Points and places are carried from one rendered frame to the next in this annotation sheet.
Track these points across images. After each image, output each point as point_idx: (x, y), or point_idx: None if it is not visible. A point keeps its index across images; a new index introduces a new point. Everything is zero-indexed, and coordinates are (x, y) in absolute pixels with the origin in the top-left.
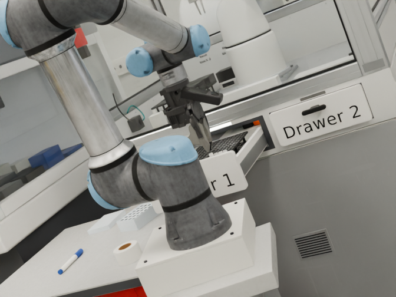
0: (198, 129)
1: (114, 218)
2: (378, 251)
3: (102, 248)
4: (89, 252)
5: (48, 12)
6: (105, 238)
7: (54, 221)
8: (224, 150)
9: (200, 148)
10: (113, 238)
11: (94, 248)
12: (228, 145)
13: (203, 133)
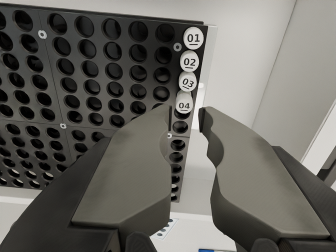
0: (332, 194)
1: None
2: None
3: (208, 231)
4: (205, 242)
5: None
6: (170, 236)
7: None
8: (198, 36)
9: (7, 173)
10: (182, 227)
11: (198, 240)
12: (49, 60)
13: (260, 154)
